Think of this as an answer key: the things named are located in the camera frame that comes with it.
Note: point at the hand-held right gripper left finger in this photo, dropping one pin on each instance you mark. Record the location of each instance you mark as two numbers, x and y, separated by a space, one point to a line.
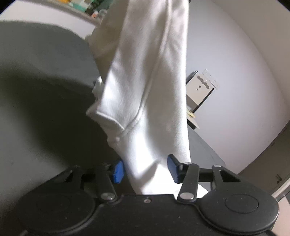
117 172

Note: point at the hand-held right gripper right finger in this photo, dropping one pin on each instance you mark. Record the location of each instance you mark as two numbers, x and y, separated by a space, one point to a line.
172 169

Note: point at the white towel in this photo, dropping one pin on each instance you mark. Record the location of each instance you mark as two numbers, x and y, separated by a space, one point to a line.
147 90

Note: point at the yellow item on chair seat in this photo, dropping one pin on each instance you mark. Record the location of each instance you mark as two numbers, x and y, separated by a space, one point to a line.
191 114

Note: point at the white and black chair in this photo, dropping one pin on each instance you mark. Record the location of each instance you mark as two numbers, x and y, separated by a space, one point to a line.
198 90

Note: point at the grey-brown door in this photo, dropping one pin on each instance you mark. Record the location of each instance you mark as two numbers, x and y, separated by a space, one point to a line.
267 163

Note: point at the teal and white box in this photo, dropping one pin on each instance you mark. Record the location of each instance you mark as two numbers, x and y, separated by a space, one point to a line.
78 5

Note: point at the white wall ledge shelf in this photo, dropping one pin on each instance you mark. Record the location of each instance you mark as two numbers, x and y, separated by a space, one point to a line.
74 15

